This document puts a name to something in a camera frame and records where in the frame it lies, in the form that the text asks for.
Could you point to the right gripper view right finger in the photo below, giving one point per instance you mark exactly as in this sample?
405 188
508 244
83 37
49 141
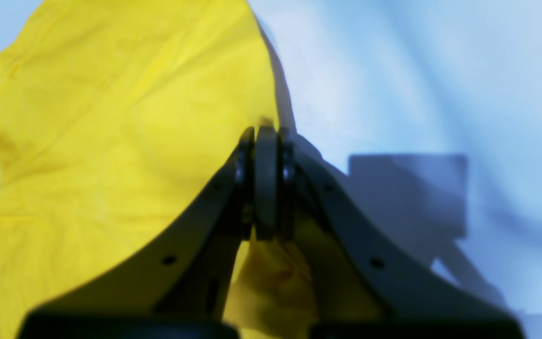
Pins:
364 285

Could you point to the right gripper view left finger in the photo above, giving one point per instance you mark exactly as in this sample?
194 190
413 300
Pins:
174 287

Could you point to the orange T-shirt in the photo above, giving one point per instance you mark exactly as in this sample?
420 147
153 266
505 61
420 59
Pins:
113 116

